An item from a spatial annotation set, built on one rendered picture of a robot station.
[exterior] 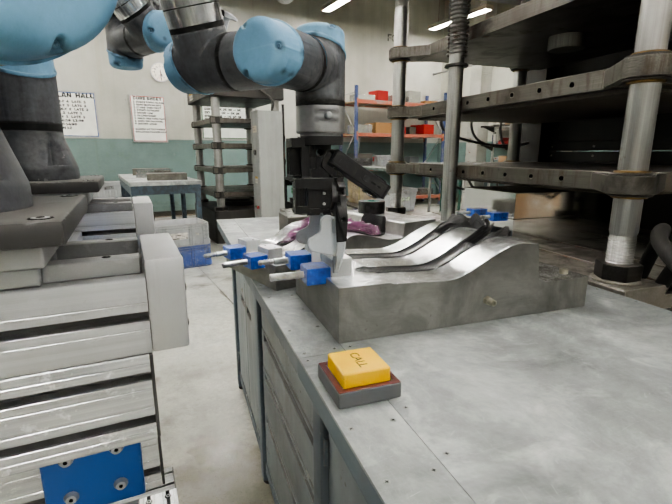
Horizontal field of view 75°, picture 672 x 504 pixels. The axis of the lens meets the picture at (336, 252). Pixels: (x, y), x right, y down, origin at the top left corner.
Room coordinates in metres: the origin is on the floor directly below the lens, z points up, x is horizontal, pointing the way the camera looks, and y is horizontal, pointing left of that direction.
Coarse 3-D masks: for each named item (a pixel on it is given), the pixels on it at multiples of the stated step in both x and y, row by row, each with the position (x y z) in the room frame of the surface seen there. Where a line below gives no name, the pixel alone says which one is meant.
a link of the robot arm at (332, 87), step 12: (312, 24) 0.66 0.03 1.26; (324, 24) 0.66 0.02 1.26; (324, 36) 0.66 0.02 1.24; (336, 36) 0.67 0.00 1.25; (324, 48) 0.73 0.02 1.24; (336, 48) 0.67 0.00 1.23; (336, 60) 0.66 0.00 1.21; (336, 72) 0.66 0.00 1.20; (324, 84) 0.65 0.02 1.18; (336, 84) 0.67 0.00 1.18; (300, 96) 0.67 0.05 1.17; (312, 96) 0.66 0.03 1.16; (324, 96) 0.66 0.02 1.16; (336, 96) 0.67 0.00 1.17
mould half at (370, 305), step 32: (416, 256) 0.83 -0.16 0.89; (480, 256) 0.73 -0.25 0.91; (512, 256) 0.72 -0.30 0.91; (320, 288) 0.70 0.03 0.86; (352, 288) 0.63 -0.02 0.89; (384, 288) 0.64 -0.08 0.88; (416, 288) 0.66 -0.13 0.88; (448, 288) 0.68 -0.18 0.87; (480, 288) 0.70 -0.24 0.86; (512, 288) 0.73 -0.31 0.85; (544, 288) 0.75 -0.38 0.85; (576, 288) 0.78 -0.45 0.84; (320, 320) 0.70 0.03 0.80; (352, 320) 0.63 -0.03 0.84; (384, 320) 0.64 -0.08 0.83; (416, 320) 0.66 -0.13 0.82; (448, 320) 0.68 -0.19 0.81; (480, 320) 0.71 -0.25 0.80
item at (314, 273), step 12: (300, 264) 0.70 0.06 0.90; (312, 264) 0.69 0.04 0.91; (324, 264) 0.69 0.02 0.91; (348, 264) 0.68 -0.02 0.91; (276, 276) 0.66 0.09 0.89; (288, 276) 0.67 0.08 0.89; (300, 276) 0.68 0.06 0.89; (312, 276) 0.67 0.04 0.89; (324, 276) 0.67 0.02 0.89; (336, 276) 0.68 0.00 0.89
